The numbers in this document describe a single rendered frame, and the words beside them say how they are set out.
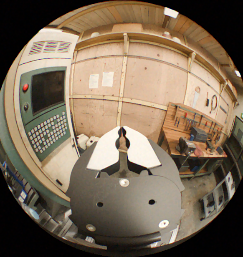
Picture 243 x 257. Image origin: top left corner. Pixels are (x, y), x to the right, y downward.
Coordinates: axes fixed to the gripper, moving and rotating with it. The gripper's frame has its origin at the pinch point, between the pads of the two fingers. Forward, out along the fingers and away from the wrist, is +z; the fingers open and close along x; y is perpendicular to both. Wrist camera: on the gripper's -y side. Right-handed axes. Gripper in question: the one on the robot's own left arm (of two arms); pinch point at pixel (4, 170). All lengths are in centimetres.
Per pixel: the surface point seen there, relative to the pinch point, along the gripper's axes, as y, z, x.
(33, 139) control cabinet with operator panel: -5, -13, 56
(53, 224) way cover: 49, -39, -3
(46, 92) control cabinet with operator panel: -33, -11, 77
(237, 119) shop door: -93, -423, 203
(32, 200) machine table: 32.4, -16.5, 6.4
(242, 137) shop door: -58, -428, 146
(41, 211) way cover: 46, -22, 1
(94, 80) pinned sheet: -42, 28, 196
